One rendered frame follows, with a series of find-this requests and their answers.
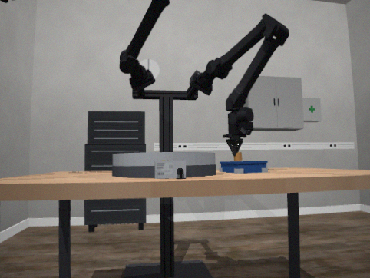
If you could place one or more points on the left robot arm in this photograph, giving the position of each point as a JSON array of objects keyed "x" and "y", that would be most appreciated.
[{"x": 242, "y": 116}]

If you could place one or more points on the blue open tray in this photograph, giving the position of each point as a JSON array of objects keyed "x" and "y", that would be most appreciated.
[{"x": 248, "y": 166}]

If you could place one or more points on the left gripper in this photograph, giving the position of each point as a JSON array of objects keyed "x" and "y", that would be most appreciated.
[{"x": 233, "y": 140}]

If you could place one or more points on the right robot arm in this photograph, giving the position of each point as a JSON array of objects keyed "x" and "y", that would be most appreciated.
[{"x": 128, "y": 57}]

